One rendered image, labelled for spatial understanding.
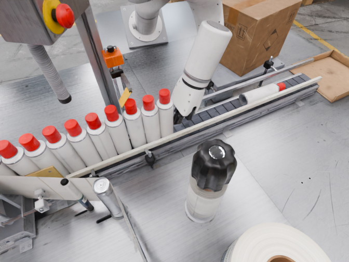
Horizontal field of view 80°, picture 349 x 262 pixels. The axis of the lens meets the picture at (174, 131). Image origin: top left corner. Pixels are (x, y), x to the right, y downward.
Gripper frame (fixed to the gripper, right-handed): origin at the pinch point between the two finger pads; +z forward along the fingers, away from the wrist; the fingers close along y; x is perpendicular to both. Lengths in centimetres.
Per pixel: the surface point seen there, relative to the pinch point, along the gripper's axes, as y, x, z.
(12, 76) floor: -210, -63, 123
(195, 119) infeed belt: -1.4, 9.8, 3.1
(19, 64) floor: -233, -55, 121
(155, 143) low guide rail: 4.3, -8.9, 6.3
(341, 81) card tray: 6, 85, -19
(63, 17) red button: 1.2, -34.6, -28.6
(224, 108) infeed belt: -1.4, 22.7, -1.6
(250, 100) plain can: 2.0, 29.5, -8.2
